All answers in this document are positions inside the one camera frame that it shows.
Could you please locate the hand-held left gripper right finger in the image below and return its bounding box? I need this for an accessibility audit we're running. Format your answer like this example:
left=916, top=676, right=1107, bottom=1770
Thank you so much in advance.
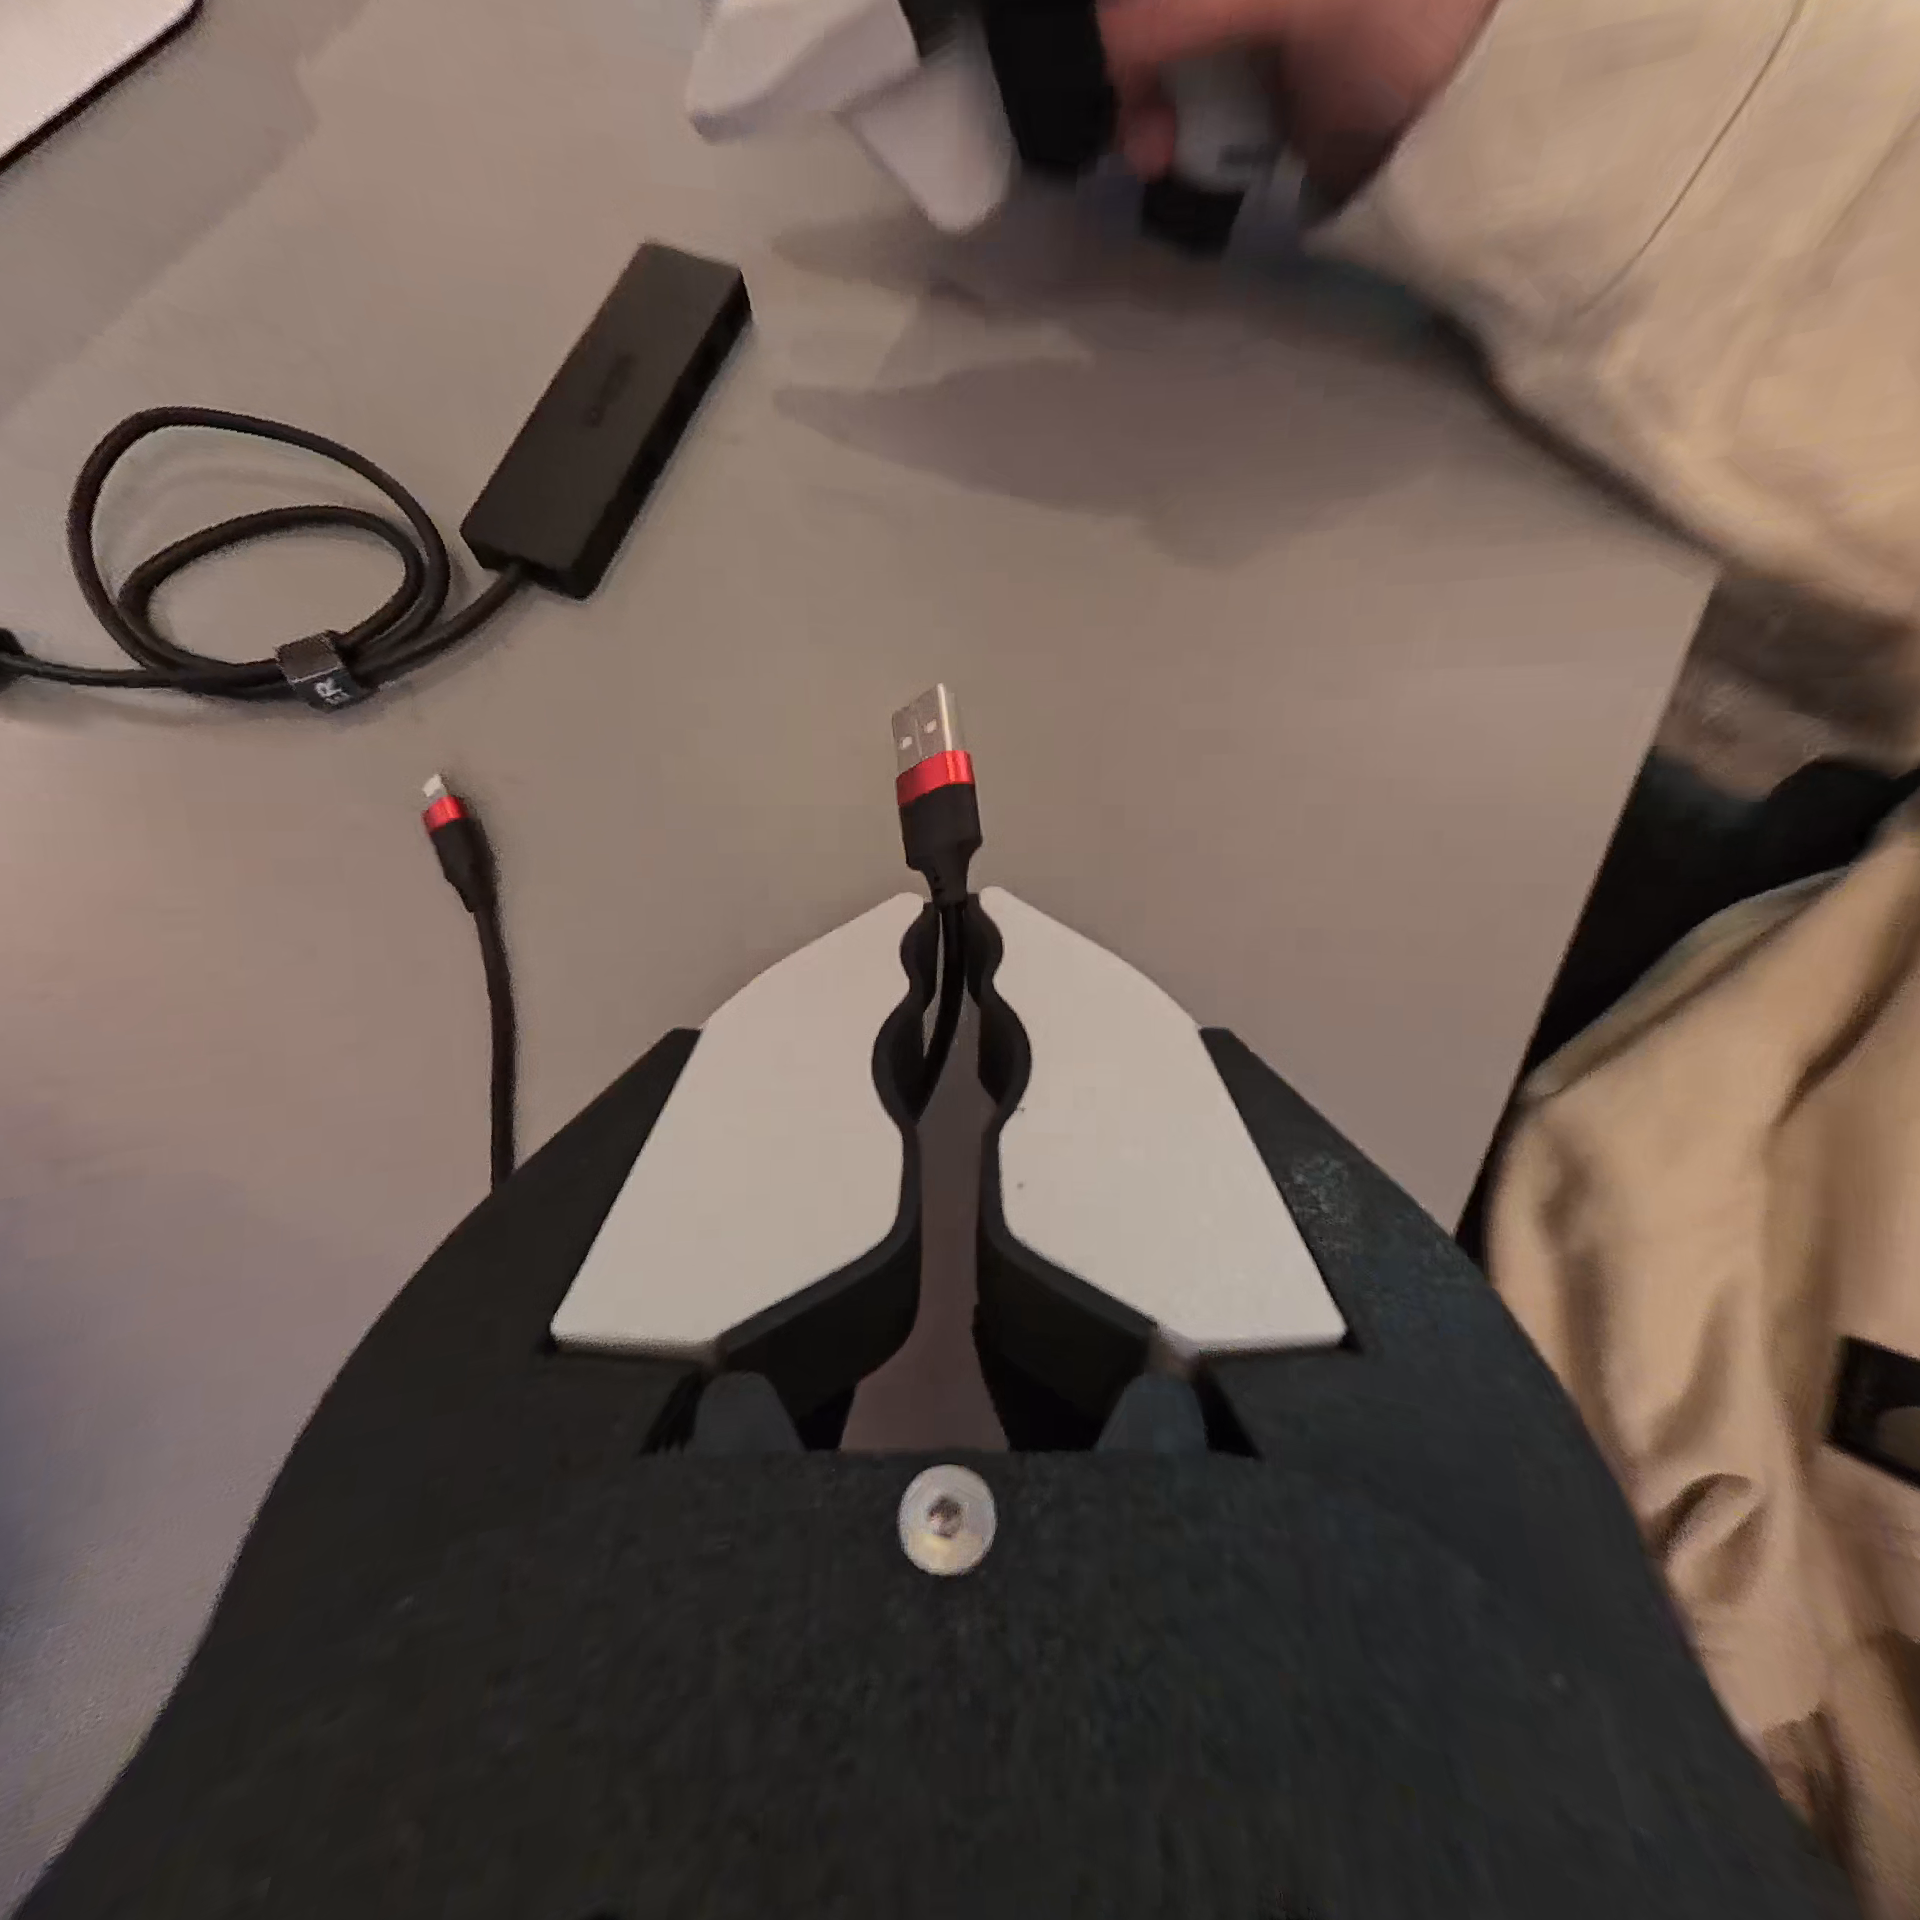
left=965, top=884, right=1351, bottom=1453

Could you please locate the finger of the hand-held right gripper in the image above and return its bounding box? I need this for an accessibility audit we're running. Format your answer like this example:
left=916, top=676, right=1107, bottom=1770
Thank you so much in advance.
left=689, top=0, right=916, bottom=144
left=847, top=59, right=1023, bottom=238

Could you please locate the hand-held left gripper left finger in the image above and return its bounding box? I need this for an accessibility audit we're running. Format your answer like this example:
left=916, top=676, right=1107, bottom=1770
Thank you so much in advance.
left=549, top=892, right=945, bottom=1453

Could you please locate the black red usb cable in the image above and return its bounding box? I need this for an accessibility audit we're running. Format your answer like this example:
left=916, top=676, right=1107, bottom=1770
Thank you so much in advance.
left=421, top=682, right=985, bottom=1203

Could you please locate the grey velcro cable strap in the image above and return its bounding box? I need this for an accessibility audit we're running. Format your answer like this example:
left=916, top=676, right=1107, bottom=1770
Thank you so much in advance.
left=275, top=630, right=380, bottom=717

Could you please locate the person's right forearm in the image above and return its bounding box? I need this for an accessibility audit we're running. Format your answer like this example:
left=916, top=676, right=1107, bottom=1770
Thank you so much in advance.
left=1306, top=0, right=1920, bottom=634

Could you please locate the person's right hand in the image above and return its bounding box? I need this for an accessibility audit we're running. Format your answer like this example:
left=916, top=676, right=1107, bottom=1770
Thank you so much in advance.
left=1094, top=0, right=1501, bottom=203

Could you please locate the person's beige hoodie torso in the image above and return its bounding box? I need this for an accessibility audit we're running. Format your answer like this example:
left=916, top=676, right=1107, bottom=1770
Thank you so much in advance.
left=1476, top=816, right=1920, bottom=1920

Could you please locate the white board stand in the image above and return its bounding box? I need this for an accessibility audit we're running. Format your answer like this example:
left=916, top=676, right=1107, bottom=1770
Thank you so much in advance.
left=0, top=0, right=204, bottom=167

